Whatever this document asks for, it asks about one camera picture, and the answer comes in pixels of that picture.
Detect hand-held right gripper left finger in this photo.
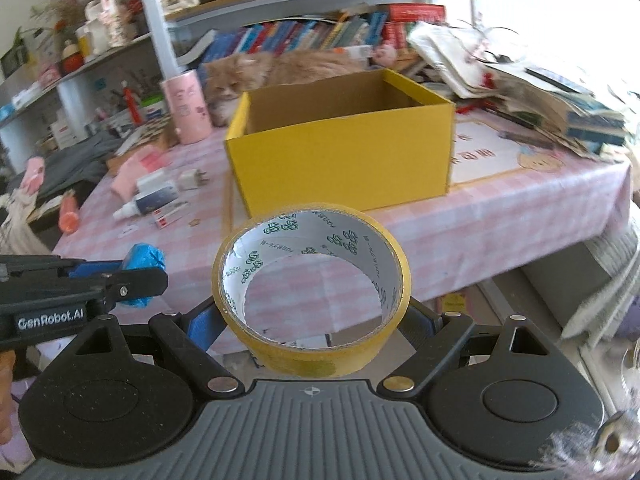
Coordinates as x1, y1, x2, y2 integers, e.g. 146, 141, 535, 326
47, 295, 246, 396

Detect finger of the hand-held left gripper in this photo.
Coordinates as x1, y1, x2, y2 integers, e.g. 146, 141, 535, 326
97, 266, 169, 317
67, 259, 124, 281

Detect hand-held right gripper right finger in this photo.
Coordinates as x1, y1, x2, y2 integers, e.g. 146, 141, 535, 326
377, 296, 576, 396

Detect blue plastic bag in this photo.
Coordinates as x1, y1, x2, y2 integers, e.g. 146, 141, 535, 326
120, 243, 166, 308

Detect yellow tape roll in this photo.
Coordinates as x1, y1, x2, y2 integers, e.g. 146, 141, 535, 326
212, 203, 412, 378

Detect yellow cardboard box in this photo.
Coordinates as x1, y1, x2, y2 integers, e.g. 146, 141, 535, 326
223, 68, 457, 218

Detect desktop with pink checked cloth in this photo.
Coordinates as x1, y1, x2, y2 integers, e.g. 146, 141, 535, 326
50, 105, 633, 356

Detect pink spray bottle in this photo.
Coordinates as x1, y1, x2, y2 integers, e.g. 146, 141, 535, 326
59, 190, 81, 235

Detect red and white small box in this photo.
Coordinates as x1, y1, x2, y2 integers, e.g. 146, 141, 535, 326
151, 201, 190, 228

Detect white bottle with blue label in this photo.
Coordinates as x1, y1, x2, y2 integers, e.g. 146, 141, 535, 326
112, 182, 181, 221

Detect white tote bag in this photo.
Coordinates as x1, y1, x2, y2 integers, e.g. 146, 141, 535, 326
0, 195, 51, 256

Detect grey cloth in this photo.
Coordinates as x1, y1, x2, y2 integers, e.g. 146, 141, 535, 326
20, 132, 131, 201

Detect white charger plug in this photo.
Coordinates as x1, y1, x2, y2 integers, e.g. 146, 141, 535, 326
178, 169, 211, 191

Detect white tub with green lid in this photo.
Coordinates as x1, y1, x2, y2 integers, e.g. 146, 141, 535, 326
140, 95, 168, 121

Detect pink cylindrical container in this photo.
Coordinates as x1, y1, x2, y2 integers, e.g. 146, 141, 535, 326
161, 70, 212, 146

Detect grey striped blanket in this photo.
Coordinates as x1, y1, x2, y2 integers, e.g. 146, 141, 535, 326
565, 230, 640, 346

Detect orange fluffy cat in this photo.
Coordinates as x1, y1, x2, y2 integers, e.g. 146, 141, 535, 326
200, 51, 373, 128

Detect white bookshelf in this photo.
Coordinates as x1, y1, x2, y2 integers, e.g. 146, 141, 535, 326
0, 0, 473, 156

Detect pile of papers and books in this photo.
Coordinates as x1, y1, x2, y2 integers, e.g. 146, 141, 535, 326
407, 22, 636, 161

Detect dried flower bouquet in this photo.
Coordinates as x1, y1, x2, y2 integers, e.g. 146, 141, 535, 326
30, 0, 96, 31

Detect row of books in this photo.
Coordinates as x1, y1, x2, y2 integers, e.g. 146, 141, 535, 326
197, 10, 416, 68

